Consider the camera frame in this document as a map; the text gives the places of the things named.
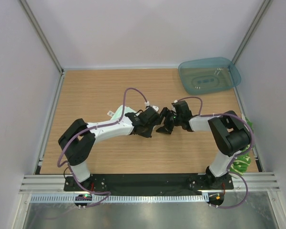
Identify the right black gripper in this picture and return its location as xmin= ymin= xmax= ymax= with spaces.
xmin=155 ymin=107 xmax=183 ymax=134

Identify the light mint green towel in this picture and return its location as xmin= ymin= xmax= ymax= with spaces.
xmin=109 ymin=104 xmax=137 ymax=121

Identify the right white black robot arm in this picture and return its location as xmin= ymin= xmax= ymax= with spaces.
xmin=156 ymin=108 xmax=254 ymax=189

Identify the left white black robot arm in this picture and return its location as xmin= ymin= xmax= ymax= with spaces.
xmin=58 ymin=110 xmax=160 ymax=191

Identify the white barcode towel label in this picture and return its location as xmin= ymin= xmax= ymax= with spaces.
xmin=107 ymin=111 xmax=115 ymax=117

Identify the teal transparent plastic basin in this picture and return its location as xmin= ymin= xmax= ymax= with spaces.
xmin=178 ymin=57 xmax=241 ymax=95

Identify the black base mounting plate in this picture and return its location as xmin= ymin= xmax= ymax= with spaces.
xmin=64 ymin=173 xmax=234 ymax=192

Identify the green patterned towel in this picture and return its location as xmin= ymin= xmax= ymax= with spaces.
xmin=228 ymin=115 xmax=255 ymax=178

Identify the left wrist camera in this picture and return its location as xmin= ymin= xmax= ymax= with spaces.
xmin=138 ymin=107 xmax=160 ymax=125

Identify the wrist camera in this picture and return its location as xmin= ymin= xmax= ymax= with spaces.
xmin=138 ymin=107 xmax=160 ymax=125
xmin=172 ymin=100 xmax=193 ymax=119

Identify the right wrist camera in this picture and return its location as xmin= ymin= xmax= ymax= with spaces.
xmin=172 ymin=100 xmax=193 ymax=119

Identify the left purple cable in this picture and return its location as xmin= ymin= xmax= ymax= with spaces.
xmin=57 ymin=87 xmax=151 ymax=207

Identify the purple cable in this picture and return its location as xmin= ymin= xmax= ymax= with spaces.
xmin=57 ymin=87 xmax=151 ymax=207
xmin=174 ymin=96 xmax=256 ymax=209

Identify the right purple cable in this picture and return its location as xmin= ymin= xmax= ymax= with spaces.
xmin=174 ymin=96 xmax=256 ymax=209

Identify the white slotted cable duct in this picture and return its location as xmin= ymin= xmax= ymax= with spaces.
xmin=30 ymin=193 xmax=209 ymax=204

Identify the aluminium front rail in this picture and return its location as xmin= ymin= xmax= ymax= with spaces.
xmin=19 ymin=172 xmax=280 ymax=194

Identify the right aluminium frame post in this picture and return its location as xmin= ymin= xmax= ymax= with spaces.
xmin=232 ymin=0 xmax=273 ymax=64

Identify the aluminium frame post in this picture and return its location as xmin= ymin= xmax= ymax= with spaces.
xmin=18 ymin=0 xmax=64 ymax=75
xmin=232 ymin=0 xmax=273 ymax=64

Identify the left aluminium frame post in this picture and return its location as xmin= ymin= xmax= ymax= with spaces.
xmin=18 ymin=0 xmax=64 ymax=75

